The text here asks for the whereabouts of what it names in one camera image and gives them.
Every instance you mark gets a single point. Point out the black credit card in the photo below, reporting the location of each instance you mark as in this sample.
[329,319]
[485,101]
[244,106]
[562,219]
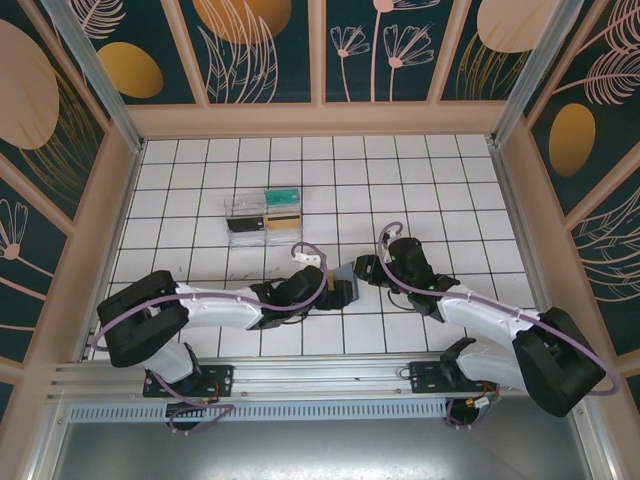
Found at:
[245,223]

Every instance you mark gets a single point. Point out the clear acrylic card organizer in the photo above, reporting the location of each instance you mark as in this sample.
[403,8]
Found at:
[245,205]

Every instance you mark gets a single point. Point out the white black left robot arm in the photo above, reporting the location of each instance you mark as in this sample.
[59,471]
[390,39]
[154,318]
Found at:
[215,307]

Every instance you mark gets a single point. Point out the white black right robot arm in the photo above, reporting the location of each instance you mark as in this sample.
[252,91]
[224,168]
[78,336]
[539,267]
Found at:
[490,312]

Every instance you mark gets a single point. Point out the teal credit card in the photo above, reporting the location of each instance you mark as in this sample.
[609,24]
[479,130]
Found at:
[282,196]

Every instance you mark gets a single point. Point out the grey metal sheet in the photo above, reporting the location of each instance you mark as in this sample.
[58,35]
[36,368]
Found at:
[350,450]

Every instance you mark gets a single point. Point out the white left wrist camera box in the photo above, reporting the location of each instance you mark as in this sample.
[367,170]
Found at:
[305,259]

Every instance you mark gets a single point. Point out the aluminium front mounting rail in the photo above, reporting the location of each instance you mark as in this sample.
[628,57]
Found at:
[320,380]

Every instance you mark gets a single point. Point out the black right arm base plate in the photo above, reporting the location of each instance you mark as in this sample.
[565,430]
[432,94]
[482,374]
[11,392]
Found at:
[425,377]

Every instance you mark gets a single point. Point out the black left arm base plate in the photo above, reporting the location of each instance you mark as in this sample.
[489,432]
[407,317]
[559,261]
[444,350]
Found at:
[220,377]

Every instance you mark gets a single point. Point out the aluminium table edge rail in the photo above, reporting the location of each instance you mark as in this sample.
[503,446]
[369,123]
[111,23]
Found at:
[518,220]
[120,220]

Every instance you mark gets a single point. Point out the wall panel pink flowers print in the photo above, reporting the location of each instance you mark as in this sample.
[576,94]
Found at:
[380,75]

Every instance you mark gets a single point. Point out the wall panel striped leaves print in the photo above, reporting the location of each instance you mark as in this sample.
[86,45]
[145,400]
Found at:
[615,260]

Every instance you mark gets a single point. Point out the wall panel pink circle print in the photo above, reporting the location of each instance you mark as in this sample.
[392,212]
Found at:
[480,65]

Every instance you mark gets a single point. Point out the wall panel orange circle leaves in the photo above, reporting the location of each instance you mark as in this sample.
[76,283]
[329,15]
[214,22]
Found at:
[250,75]

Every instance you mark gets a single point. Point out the aluminium corner post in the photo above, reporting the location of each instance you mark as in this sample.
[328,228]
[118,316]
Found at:
[97,75]
[528,75]

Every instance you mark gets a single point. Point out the wall panel oval and fern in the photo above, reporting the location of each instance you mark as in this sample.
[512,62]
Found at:
[600,125]

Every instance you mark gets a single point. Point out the wall panel small yellow oval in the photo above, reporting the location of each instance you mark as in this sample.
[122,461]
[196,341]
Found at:
[150,75]

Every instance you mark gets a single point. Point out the wall panel single flower print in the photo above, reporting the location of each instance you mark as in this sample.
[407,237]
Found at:
[20,300]

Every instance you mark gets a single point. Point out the wall panel large pink oval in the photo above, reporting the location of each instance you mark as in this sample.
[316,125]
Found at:
[30,100]

